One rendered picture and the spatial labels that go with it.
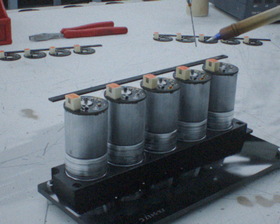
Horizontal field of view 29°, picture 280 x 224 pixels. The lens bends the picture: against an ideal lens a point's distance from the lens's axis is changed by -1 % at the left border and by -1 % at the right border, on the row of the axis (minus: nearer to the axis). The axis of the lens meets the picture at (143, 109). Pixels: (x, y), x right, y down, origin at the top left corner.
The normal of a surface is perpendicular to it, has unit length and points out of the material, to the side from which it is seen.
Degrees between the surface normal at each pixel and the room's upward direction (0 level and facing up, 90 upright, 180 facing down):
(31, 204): 0
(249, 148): 0
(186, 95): 90
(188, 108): 90
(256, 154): 0
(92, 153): 90
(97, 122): 90
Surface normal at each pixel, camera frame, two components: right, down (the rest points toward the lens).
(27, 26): 0.04, -0.92
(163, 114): 0.15, 0.38
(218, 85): -0.19, 0.36
